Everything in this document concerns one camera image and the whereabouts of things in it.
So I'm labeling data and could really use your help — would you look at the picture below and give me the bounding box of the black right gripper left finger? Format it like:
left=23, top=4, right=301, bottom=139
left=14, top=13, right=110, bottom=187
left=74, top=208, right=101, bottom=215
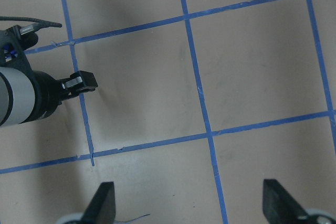
left=82, top=182, right=116, bottom=223

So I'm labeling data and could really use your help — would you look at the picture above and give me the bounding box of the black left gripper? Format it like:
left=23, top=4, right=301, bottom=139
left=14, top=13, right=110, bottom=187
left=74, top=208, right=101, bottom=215
left=31, top=70, right=98, bottom=121

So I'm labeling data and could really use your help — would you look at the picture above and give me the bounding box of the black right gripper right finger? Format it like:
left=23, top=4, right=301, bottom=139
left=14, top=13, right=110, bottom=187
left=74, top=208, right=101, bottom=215
left=263, top=179, right=312, bottom=224

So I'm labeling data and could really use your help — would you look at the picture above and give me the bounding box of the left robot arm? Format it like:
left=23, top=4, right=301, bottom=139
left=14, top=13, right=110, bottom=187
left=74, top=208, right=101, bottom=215
left=1, top=67, right=98, bottom=127

